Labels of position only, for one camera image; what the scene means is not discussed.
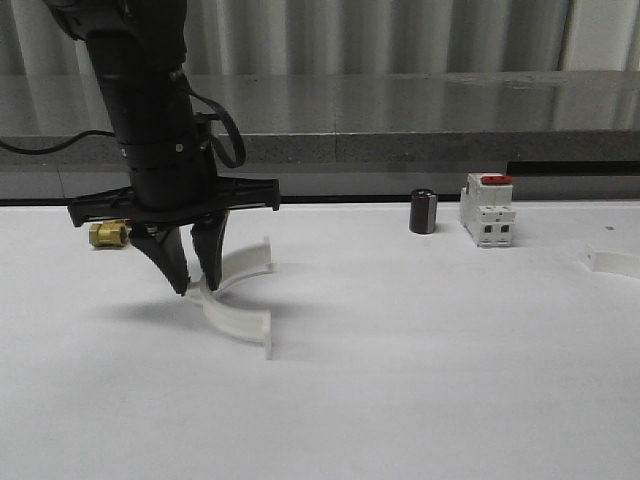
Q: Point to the dark brown cylindrical capacitor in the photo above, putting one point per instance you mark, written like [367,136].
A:
[423,211]

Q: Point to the white half pipe clamp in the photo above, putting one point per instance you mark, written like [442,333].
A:
[613,262]
[235,318]

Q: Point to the grey stone counter ledge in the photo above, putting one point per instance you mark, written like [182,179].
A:
[560,135]

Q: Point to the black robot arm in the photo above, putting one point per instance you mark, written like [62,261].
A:
[137,50]

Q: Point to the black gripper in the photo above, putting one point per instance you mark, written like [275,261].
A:
[178,193]

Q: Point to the brass valve red handwheel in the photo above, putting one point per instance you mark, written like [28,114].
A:
[109,234]

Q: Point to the white circuit breaker red switch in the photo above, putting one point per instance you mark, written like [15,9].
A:
[485,209]

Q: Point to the grey pleated curtain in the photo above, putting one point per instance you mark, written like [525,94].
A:
[374,37]

